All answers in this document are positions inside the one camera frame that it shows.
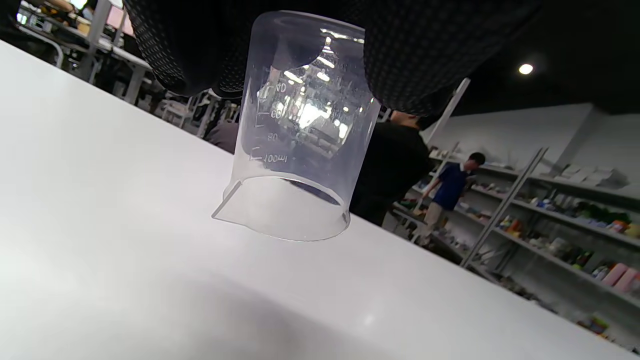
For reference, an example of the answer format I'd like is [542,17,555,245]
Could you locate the person's left hand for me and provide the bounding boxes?
[122,0,543,117]

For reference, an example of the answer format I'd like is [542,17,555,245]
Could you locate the clear plastic measuring beaker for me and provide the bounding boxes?
[211,10,382,243]

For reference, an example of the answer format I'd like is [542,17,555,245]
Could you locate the metal shelving unit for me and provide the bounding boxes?
[390,144,640,352]

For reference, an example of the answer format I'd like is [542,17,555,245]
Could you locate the pile of white boxes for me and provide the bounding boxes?
[554,164,632,190]

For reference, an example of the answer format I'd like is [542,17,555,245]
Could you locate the assorted goods on shelves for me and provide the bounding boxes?
[400,170,640,341]

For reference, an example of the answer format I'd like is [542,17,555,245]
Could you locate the white work desk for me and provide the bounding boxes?
[15,0,153,106]

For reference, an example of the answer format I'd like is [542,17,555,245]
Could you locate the white slanted post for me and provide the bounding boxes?
[421,77,471,147]

